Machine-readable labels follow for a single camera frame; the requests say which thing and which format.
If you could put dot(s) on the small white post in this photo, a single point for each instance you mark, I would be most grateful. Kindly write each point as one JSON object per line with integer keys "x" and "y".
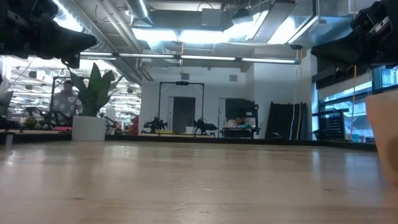
{"x": 8, "y": 139}

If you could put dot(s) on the black equipment cabinet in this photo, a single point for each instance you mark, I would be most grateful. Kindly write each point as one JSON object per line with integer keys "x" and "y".
{"x": 241, "y": 109}

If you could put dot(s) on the black aluminium table frame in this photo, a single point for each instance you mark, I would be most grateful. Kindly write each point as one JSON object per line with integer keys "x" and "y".
{"x": 280, "y": 141}

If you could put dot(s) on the grey wall vent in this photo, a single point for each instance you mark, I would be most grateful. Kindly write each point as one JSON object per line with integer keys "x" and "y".
{"x": 185, "y": 76}
{"x": 233, "y": 78}

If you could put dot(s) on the pink flat object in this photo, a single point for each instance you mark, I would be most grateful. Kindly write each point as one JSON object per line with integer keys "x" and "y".
{"x": 62, "y": 128}

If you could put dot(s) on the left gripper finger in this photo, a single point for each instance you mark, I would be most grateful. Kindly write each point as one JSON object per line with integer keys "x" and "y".
{"x": 65, "y": 40}
{"x": 71, "y": 60}

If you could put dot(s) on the silver round air duct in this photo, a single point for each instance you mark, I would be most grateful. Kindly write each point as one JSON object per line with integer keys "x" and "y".
{"x": 93, "y": 37}

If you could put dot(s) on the green plant in white pot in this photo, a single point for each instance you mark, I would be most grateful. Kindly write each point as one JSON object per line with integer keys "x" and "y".
{"x": 93, "y": 90}

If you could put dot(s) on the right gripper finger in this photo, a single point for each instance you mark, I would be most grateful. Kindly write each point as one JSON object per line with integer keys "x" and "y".
{"x": 342, "y": 49}

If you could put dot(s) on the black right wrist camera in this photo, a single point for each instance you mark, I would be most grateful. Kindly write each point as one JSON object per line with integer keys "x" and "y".
{"x": 370, "y": 20}

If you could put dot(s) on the orange translucent plastic basket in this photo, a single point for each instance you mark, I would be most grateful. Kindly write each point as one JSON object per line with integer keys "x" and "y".
{"x": 384, "y": 130}

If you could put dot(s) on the dome security camera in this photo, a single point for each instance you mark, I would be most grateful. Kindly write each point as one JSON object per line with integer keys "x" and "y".
{"x": 296, "y": 47}

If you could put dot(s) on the long ceiling light tube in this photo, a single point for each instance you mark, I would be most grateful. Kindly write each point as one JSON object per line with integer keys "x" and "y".
{"x": 149, "y": 56}

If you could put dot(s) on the small green plant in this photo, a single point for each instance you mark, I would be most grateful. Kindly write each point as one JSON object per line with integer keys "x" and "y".
{"x": 31, "y": 123}

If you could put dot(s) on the black leaning panels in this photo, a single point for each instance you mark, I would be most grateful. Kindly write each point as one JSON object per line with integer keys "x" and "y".
{"x": 280, "y": 121}

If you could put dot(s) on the black perforated cart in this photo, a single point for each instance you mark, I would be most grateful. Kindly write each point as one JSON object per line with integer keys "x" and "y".
{"x": 332, "y": 126}

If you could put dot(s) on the black background robot arm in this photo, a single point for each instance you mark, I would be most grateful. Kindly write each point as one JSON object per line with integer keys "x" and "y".
{"x": 154, "y": 124}
{"x": 203, "y": 126}

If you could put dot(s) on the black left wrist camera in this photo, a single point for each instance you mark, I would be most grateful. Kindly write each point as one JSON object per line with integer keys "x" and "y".
{"x": 46, "y": 8}

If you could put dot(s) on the dark grey door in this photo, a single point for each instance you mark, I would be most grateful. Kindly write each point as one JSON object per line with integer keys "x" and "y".
{"x": 183, "y": 112}

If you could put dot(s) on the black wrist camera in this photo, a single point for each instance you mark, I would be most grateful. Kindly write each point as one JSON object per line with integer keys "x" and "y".
{"x": 370, "y": 20}
{"x": 46, "y": 8}

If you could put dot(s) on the grey rectangular air duct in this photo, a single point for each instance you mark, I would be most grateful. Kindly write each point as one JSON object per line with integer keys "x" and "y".
{"x": 326, "y": 28}

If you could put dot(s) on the person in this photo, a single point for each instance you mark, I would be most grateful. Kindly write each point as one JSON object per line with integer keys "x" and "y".
{"x": 66, "y": 102}
{"x": 236, "y": 123}

